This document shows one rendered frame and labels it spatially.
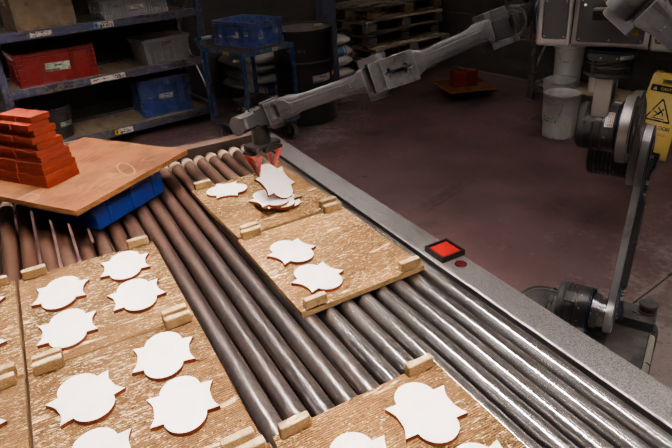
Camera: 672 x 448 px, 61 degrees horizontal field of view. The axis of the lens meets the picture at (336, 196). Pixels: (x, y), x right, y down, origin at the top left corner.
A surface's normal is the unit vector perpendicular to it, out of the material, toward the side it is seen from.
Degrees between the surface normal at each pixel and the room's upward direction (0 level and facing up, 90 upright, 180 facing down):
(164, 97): 90
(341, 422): 0
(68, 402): 0
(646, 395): 0
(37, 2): 93
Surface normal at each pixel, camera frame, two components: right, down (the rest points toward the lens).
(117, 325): -0.06, -0.90
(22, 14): 0.78, 0.14
